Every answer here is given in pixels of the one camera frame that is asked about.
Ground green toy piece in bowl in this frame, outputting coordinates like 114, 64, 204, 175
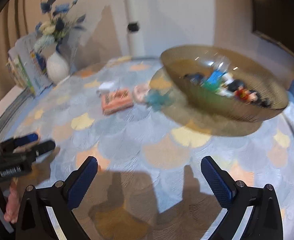
202, 80, 220, 92

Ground patterned fan-motif tablecloth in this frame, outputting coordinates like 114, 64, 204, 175
7, 61, 294, 239

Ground white ribbed vase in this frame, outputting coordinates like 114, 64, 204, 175
47, 51, 70, 85

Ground blue white artificial flowers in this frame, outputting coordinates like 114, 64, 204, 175
34, 0, 86, 54

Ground teal leaf-shaped hair clip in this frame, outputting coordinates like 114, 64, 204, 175
144, 89, 174, 111

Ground stack of books and leaflets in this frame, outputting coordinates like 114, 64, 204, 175
8, 32, 52, 97

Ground orange card box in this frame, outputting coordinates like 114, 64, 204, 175
101, 89, 134, 115

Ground white charger cube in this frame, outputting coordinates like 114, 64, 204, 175
97, 81, 116, 96

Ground person's left hand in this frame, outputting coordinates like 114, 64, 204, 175
0, 179, 20, 224

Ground blue toy bottle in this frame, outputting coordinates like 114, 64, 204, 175
206, 61, 229, 84

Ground pink oval eraser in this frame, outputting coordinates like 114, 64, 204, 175
133, 84, 150, 103

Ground red black-haired toy figurine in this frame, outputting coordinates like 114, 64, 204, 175
233, 80, 261, 103

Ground amber ribbed glass bowl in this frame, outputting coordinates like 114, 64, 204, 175
160, 45, 288, 122

